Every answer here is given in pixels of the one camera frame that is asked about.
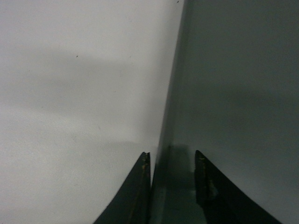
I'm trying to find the white checkout table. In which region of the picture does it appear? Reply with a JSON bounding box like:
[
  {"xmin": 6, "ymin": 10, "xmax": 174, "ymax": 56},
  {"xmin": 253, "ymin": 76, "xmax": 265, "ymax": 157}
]
[{"xmin": 0, "ymin": 0, "xmax": 184, "ymax": 224}]

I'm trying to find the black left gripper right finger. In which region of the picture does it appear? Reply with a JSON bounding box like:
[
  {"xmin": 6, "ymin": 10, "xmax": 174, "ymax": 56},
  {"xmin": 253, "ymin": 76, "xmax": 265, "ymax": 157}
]
[{"xmin": 194, "ymin": 150, "xmax": 280, "ymax": 224}]

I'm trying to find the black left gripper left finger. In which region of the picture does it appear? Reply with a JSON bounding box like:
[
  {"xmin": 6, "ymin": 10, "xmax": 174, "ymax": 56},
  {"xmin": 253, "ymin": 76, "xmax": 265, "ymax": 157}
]
[{"xmin": 94, "ymin": 152, "xmax": 151, "ymax": 224}]

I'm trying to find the grey silver rectangular tray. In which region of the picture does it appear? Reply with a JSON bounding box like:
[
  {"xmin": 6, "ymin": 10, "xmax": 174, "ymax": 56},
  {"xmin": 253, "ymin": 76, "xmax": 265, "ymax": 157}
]
[{"xmin": 149, "ymin": 0, "xmax": 299, "ymax": 224}]

